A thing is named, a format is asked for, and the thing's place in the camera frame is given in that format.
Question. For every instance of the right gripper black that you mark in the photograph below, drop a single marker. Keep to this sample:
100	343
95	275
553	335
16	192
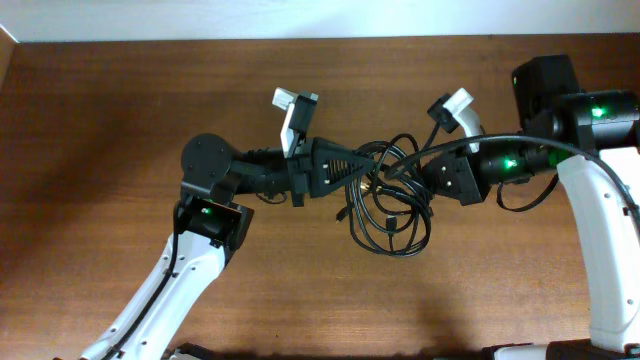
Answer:
473	176

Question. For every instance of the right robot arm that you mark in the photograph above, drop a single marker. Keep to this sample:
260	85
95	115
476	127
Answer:
589	142

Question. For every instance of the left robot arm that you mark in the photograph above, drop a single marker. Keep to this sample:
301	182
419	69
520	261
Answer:
208	227

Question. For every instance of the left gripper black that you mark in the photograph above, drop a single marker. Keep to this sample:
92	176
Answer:
308	167

